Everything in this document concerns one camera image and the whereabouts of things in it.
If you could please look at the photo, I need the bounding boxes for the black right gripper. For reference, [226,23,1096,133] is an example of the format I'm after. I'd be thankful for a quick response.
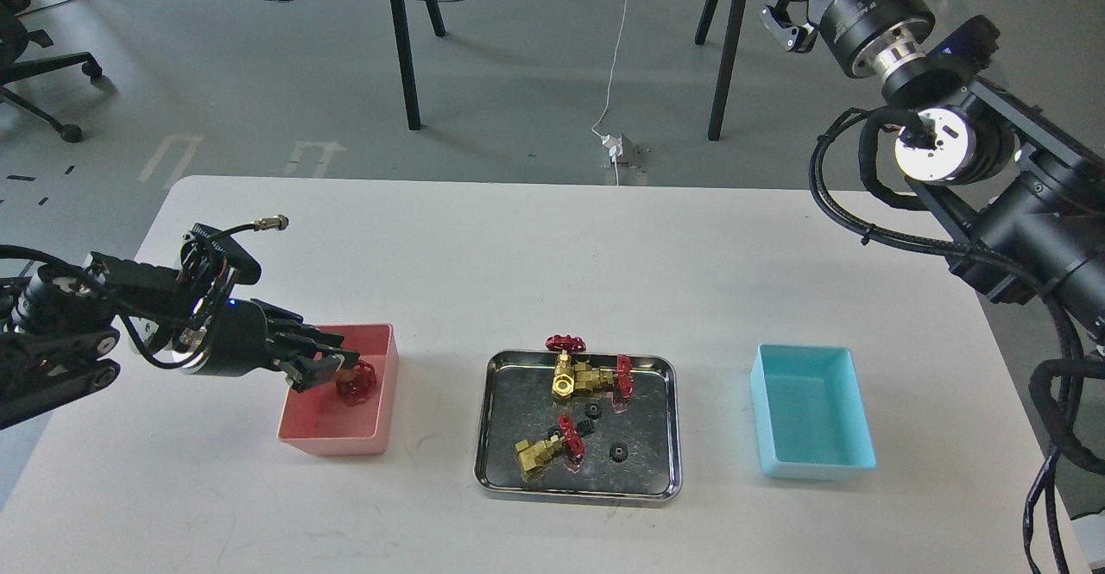
[761,0,935,79]

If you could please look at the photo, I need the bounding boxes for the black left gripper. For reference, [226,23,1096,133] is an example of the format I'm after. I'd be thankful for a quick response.
[180,299,362,392]

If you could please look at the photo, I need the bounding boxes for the brass valve red handle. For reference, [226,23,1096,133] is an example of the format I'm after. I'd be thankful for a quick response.
[546,335,585,404]
[515,415,585,480]
[572,354,635,401]
[334,359,378,407]

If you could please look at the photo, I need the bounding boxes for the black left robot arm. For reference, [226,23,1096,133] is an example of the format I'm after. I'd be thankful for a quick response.
[1,215,375,428]

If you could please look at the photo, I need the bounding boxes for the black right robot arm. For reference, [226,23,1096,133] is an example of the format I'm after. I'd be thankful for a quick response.
[761,0,1104,573]

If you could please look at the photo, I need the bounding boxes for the pink plastic box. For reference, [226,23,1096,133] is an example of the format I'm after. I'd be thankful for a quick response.
[278,323,400,456]

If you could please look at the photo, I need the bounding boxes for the light blue plastic box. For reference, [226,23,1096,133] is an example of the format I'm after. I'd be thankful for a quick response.
[749,344,877,481]

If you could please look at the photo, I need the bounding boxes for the black stand leg right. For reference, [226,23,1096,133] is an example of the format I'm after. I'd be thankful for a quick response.
[694,0,747,142]

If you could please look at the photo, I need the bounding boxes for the black stand leg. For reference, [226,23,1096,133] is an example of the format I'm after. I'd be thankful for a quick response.
[389,0,446,132]
[694,0,747,142]

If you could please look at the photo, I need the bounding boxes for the white power adapter on floor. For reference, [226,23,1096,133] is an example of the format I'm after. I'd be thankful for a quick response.
[600,134,642,167]

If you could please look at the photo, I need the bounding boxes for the shiny metal tray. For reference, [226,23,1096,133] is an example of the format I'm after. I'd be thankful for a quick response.
[474,349,683,501]

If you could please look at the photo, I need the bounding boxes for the black stand leg left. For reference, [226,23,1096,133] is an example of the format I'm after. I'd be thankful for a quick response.
[389,0,446,132]

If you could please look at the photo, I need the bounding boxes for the black office chair base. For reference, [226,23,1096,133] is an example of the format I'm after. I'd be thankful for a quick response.
[1,0,103,144]

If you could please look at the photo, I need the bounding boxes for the brass valve red handle bottom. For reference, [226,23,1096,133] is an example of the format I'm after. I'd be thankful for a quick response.
[515,415,585,480]

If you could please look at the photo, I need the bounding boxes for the brass valve red handle top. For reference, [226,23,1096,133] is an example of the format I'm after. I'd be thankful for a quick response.
[546,335,585,404]

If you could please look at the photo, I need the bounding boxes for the white cable on floor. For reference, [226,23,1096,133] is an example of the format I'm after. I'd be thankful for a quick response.
[590,0,638,138]

